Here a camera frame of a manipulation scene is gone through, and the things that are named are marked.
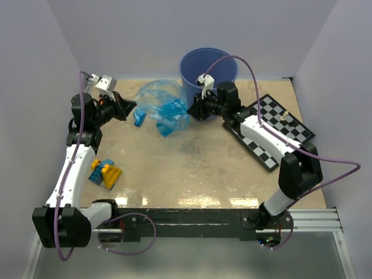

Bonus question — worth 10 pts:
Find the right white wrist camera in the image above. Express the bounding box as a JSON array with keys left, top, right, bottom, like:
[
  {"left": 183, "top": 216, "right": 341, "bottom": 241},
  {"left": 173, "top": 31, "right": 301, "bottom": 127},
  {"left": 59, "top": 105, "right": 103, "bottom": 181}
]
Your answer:
[{"left": 196, "top": 74, "right": 214, "bottom": 99}]

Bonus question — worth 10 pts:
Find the aluminium frame rail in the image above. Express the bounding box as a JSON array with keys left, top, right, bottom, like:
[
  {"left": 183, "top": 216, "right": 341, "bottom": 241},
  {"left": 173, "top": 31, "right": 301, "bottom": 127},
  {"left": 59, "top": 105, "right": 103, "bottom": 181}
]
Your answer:
[{"left": 36, "top": 206, "right": 344, "bottom": 233}]

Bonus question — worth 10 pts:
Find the yellow blue toy block pile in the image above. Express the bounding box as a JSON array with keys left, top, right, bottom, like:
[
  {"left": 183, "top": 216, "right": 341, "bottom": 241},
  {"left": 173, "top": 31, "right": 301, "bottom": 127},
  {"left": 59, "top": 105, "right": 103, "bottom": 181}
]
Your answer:
[{"left": 88, "top": 159, "right": 123, "bottom": 191}]

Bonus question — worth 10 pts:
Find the black white chessboard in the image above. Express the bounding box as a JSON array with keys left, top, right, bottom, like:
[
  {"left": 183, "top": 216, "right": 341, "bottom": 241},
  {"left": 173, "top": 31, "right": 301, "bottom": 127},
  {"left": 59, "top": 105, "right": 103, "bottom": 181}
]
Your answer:
[{"left": 223, "top": 93, "right": 316, "bottom": 173}]

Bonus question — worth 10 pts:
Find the single blue trash bag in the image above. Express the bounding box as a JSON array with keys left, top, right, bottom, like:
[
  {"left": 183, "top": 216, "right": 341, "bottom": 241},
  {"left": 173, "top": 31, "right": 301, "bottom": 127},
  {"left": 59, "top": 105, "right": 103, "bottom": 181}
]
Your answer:
[{"left": 134, "top": 79, "right": 190, "bottom": 137}]

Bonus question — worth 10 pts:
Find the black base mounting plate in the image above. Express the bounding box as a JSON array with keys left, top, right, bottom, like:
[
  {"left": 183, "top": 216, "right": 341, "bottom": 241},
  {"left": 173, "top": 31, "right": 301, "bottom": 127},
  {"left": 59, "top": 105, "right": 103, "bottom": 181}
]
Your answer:
[{"left": 97, "top": 208, "right": 293, "bottom": 242}]

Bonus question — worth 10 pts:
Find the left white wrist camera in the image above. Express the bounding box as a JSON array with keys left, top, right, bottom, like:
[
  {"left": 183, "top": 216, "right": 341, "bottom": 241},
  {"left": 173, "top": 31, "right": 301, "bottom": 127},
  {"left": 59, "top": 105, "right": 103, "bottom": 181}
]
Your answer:
[{"left": 88, "top": 74, "right": 117, "bottom": 101}]

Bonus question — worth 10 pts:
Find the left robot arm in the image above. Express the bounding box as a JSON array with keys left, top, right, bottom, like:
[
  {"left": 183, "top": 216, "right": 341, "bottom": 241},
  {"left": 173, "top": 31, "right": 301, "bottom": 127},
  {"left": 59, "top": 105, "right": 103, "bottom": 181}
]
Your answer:
[{"left": 32, "top": 92, "right": 137, "bottom": 248}]

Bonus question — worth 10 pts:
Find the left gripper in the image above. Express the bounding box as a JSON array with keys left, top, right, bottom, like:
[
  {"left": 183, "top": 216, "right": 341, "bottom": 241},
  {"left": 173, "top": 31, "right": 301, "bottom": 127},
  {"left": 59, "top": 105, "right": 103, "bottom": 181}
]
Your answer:
[{"left": 92, "top": 91, "right": 136, "bottom": 127}]

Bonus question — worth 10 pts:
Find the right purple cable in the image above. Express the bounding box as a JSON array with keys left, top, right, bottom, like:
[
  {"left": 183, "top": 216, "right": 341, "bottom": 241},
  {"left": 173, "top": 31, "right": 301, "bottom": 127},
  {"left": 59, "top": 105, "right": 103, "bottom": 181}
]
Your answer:
[{"left": 203, "top": 54, "right": 362, "bottom": 251}]

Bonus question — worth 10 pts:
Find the blue plastic trash bin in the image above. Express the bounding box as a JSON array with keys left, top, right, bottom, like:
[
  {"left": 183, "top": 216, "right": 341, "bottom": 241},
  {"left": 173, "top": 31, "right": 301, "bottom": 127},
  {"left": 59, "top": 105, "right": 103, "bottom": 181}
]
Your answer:
[{"left": 178, "top": 47, "right": 239, "bottom": 120}]

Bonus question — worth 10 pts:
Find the white chess piece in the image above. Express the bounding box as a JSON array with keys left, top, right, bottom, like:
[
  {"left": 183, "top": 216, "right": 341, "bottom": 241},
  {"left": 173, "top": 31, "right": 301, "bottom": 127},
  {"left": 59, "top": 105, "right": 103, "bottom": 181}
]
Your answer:
[{"left": 280, "top": 110, "right": 289, "bottom": 121}]

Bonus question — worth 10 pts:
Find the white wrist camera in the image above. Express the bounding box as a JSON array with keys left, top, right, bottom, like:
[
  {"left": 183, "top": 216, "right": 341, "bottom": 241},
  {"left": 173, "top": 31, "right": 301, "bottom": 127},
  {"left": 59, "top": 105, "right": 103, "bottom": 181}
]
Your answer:
[
  {"left": 196, "top": 74, "right": 214, "bottom": 99},
  {"left": 88, "top": 74, "right": 117, "bottom": 101}
]

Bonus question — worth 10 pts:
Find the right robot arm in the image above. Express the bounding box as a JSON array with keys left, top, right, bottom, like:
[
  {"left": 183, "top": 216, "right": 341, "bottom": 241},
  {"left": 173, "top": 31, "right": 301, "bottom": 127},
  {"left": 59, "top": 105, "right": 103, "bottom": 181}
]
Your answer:
[{"left": 187, "top": 78, "right": 323, "bottom": 230}]

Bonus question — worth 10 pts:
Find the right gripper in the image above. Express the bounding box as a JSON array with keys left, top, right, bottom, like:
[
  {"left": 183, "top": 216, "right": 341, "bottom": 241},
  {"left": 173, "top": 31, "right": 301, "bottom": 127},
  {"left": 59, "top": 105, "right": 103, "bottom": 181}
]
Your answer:
[{"left": 187, "top": 88, "right": 228, "bottom": 120}]

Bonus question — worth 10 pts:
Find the blue trash bag roll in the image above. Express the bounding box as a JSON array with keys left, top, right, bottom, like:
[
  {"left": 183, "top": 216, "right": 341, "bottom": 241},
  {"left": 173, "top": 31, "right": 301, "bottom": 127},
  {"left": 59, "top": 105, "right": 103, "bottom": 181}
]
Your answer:
[{"left": 133, "top": 109, "right": 146, "bottom": 127}]

